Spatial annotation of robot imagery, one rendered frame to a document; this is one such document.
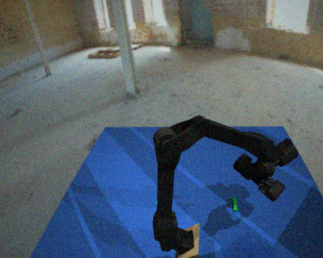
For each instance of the green rectangular post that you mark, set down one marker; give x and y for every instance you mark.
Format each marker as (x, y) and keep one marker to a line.
(234, 205)

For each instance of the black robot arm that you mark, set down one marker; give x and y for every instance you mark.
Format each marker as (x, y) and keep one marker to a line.
(169, 144)

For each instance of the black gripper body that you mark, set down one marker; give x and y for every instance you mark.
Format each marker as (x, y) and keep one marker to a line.
(273, 188)

